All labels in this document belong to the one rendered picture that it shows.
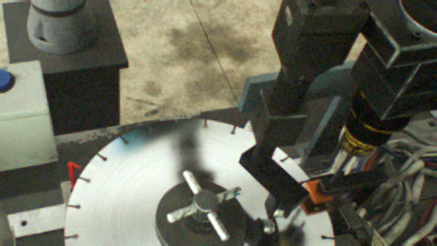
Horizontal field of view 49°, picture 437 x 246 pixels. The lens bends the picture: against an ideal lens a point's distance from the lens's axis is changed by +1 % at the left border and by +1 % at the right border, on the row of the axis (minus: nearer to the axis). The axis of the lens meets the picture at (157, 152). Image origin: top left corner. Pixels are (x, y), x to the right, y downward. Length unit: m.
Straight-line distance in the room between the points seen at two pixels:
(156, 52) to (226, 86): 0.36
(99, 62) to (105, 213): 0.51
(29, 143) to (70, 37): 0.30
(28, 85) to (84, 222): 0.30
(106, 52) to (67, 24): 0.10
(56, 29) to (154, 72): 1.09
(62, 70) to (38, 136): 0.25
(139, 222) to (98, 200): 0.06
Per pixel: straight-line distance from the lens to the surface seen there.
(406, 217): 0.71
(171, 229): 0.57
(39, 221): 0.81
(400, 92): 0.45
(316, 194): 0.63
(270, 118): 0.47
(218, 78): 2.10
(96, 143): 0.90
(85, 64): 1.04
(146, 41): 2.23
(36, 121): 0.79
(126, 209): 0.59
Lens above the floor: 1.47
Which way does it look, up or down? 54 degrees down
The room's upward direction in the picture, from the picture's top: 6 degrees clockwise
